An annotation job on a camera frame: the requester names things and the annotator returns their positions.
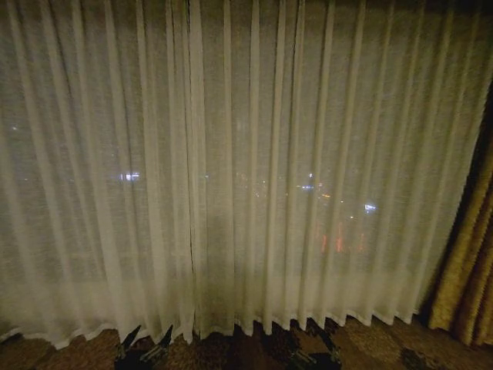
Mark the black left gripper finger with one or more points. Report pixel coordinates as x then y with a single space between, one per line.
129 342
159 346

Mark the gold patterned drape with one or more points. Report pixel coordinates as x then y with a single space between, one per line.
468 270

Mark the sheer white curtain panel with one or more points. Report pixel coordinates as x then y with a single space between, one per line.
96 154
327 135

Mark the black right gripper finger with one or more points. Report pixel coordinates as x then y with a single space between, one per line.
327 342
297 352

